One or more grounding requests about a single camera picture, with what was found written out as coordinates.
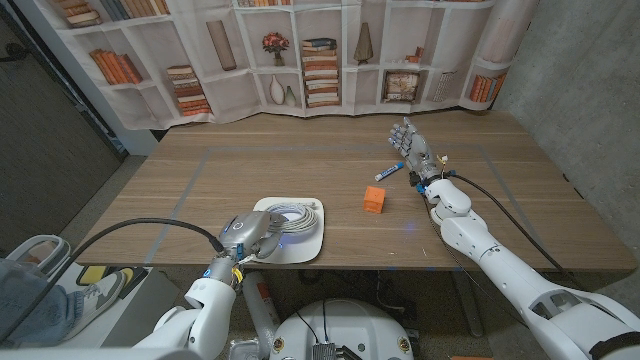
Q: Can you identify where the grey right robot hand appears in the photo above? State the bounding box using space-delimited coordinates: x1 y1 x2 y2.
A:
388 117 444 184

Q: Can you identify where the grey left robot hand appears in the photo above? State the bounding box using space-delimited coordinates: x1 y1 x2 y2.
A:
217 209 289 261

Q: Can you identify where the white Ethernet cable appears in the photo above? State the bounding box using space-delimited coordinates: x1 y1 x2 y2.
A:
264 201 320 235

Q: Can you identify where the blue and white marker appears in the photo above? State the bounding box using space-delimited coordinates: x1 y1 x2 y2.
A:
374 161 405 182

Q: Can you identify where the white square paper plate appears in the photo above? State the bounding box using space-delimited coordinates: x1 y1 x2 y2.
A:
249 196 326 265

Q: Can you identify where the orange block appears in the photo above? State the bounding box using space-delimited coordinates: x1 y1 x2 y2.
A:
362 185 387 215

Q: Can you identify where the white cylinder with orange label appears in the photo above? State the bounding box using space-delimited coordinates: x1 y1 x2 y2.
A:
242 271 281 346

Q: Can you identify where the silver foil tray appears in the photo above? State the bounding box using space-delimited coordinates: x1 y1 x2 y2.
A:
228 338 266 360

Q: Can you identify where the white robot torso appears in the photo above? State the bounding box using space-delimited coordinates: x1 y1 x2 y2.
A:
268 298 415 360

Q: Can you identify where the printed bookshelf backdrop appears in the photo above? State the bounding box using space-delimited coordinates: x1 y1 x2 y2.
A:
14 0 541 131

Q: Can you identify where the white table leg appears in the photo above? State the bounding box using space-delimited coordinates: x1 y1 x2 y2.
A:
452 272 484 337

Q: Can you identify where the yellow and black floor object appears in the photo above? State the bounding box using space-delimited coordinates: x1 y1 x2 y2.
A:
75 264 136 289

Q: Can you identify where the white plastic chair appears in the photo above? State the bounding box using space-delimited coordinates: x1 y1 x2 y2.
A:
4 234 71 274

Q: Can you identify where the dark grey partition panel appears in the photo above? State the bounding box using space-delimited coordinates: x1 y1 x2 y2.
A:
0 9 124 256

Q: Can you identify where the person in blue jeans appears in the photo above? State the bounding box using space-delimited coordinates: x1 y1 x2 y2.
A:
0 259 126 346

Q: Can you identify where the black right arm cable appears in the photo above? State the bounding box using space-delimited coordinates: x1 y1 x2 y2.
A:
444 171 586 291

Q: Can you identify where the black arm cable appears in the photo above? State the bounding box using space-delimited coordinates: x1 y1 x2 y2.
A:
444 171 586 291
0 217 226 344

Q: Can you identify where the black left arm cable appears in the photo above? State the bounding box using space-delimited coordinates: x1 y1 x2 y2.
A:
0 217 226 344

